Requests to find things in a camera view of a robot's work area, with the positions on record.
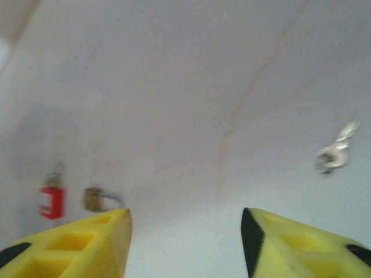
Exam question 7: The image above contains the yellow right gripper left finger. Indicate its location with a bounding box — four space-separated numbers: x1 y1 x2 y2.
0 207 133 278

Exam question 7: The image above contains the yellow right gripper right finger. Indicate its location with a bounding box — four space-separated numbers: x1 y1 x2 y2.
241 207 371 278

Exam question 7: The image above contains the red padlock with steel shackle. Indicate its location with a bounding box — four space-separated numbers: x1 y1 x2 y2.
38 162 67 221

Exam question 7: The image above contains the silver key with ring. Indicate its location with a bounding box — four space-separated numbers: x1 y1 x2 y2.
314 120 362 174

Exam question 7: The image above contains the brass padlock with steel shackle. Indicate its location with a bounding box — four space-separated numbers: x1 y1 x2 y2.
83 186 123 214

